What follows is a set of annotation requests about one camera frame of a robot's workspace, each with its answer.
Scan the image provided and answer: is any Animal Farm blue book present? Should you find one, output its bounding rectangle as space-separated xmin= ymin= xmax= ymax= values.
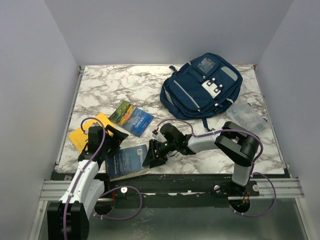
xmin=108 ymin=101 xmax=154 ymax=137

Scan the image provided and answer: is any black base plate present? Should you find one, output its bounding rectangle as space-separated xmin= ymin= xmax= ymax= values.
xmin=104 ymin=174 xmax=300 ymax=208

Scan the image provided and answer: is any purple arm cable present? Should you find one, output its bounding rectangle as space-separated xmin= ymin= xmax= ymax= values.
xmin=152 ymin=119 xmax=278 ymax=218
xmin=62 ymin=117 xmax=143 ymax=240

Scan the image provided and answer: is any yellow notebook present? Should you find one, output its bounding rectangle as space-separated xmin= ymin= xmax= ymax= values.
xmin=68 ymin=113 xmax=116 ymax=153

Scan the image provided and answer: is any navy blue student backpack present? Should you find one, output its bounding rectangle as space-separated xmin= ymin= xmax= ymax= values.
xmin=159 ymin=53 xmax=243 ymax=130

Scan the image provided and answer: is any dark book underneath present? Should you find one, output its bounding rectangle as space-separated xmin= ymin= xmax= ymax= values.
xmin=105 ymin=144 xmax=149 ymax=181

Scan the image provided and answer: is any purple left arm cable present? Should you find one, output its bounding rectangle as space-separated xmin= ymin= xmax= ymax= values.
xmin=62 ymin=117 xmax=143 ymax=240

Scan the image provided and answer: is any clear plastic organizer box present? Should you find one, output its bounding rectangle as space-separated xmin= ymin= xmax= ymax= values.
xmin=225 ymin=100 xmax=269 ymax=135

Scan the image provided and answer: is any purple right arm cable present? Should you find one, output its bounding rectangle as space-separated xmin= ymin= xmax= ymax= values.
xmin=152 ymin=119 xmax=278 ymax=218

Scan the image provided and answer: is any aluminium rail frame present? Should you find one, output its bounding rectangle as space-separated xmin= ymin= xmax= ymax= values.
xmin=27 ymin=65 xmax=311 ymax=240

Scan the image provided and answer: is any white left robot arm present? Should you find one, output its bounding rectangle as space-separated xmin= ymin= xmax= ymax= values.
xmin=47 ymin=123 xmax=128 ymax=240

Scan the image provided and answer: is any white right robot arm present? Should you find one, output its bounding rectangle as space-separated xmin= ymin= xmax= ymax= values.
xmin=142 ymin=121 xmax=263 ymax=196

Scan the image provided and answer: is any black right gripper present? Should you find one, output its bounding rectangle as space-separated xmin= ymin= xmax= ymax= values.
xmin=142 ymin=139 xmax=178 ymax=170

